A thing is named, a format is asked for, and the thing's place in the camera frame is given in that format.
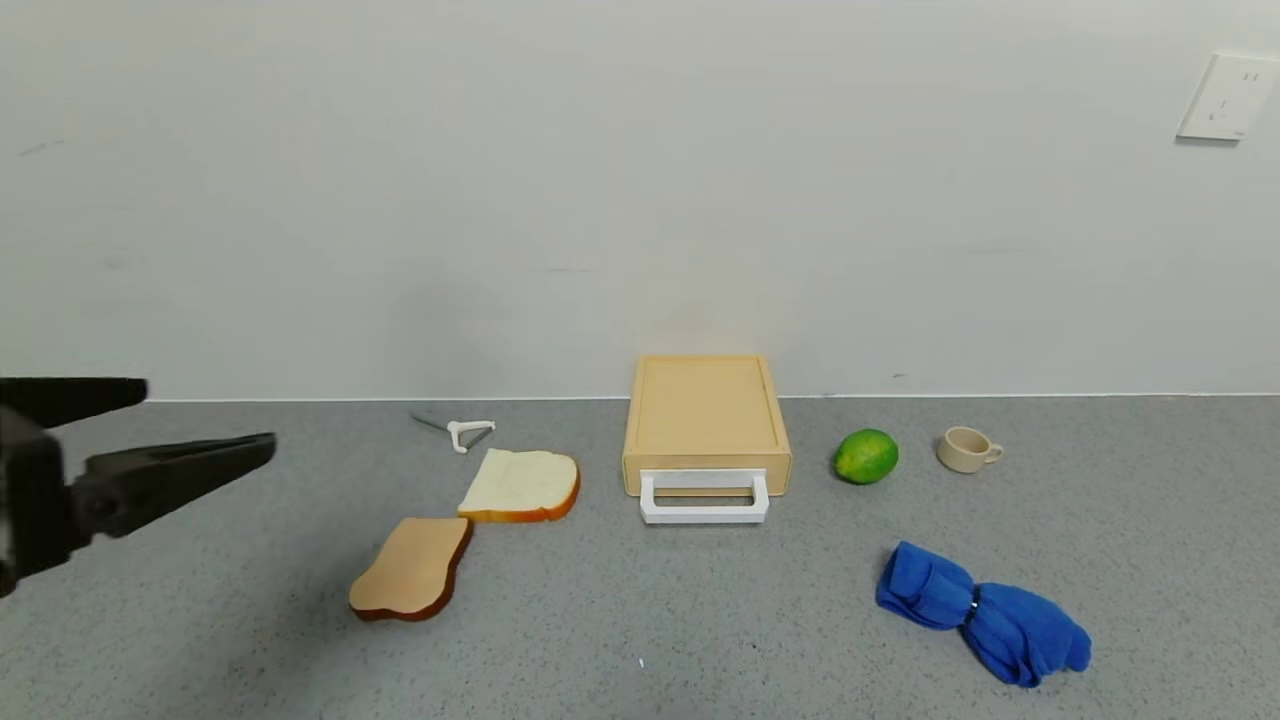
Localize beige cup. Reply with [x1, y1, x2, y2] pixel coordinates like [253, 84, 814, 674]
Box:
[937, 426, 1005, 475]

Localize blue rolled cloth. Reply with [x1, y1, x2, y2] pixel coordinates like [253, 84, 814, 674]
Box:
[876, 541, 1093, 689]

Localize brown toast slice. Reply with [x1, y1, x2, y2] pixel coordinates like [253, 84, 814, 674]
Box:
[349, 516, 473, 623]

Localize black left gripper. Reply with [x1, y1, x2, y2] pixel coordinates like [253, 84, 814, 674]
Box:
[0, 377, 277, 599]

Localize white bread slice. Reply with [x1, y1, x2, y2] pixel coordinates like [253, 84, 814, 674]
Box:
[458, 448, 581, 524]

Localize white wall outlet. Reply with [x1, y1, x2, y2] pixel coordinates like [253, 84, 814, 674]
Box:
[1176, 52, 1280, 143]

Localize green lime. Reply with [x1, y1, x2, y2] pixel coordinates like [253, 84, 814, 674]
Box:
[833, 428, 900, 486]

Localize yellow drawer with white handle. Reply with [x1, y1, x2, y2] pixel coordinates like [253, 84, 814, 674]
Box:
[625, 455, 791, 525]

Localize white peeler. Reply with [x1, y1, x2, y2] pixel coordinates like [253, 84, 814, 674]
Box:
[410, 412, 497, 455]

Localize yellow drawer cabinet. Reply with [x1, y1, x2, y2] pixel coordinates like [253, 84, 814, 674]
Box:
[622, 355, 793, 498]

